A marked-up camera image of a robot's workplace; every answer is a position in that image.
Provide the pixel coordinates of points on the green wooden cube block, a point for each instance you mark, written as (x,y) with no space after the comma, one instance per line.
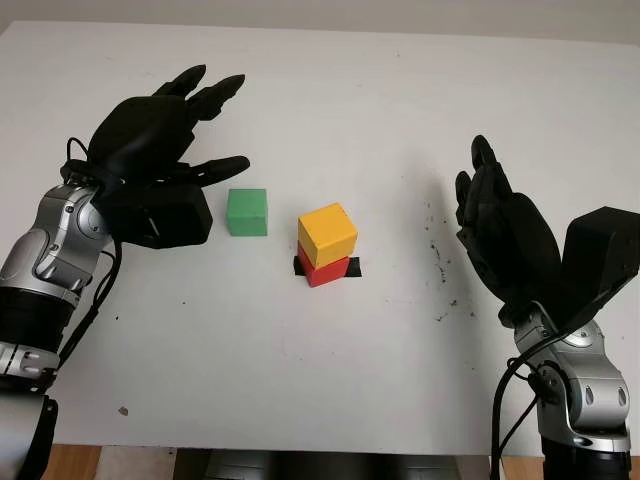
(247,212)

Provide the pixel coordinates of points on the dark robot torso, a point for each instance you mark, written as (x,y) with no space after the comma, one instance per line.
(330,465)

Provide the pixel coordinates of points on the black tape strip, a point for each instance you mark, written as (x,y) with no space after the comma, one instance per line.
(355,267)

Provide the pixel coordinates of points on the red wooden cube block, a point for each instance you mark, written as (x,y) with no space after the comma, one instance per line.
(327,274)

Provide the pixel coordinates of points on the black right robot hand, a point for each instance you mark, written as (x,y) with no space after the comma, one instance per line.
(515,250)

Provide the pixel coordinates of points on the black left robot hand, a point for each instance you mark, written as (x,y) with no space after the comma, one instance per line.
(145,140)

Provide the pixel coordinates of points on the yellow wooden cube block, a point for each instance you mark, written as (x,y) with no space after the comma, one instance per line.
(327,232)

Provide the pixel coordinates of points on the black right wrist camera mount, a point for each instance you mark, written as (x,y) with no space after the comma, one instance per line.
(600,260)

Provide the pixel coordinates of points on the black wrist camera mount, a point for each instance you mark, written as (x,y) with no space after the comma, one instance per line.
(170,215)
(600,260)

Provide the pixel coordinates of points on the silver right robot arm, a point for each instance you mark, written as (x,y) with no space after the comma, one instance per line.
(590,395)

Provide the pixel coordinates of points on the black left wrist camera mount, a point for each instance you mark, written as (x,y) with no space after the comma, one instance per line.
(170,215)

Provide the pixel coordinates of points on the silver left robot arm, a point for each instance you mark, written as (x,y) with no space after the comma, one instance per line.
(45,250)

